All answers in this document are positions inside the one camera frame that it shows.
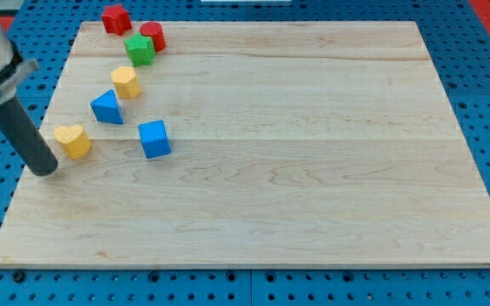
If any blue triangle block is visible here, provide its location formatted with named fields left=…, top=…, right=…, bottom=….
left=90, top=89, right=124, bottom=125

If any yellow heart block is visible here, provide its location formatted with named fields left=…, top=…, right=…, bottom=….
left=54, top=124, right=92, bottom=160

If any blue cube block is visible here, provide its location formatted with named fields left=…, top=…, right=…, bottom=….
left=138, top=120, right=171, bottom=159

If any yellow hexagon block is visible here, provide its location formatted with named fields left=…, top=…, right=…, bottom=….
left=110, top=66, right=142, bottom=99

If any green star block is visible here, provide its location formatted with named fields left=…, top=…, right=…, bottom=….
left=123, top=33, right=156, bottom=67

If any red cylinder block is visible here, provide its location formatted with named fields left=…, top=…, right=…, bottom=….
left=140, top=21, right=166, bottom=53

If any red star block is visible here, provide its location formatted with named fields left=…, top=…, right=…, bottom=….
left=101, top=3, right=133, bottom=36

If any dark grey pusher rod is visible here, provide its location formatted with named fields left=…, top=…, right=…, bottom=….
left=0, top=97, right=58, bottom=176

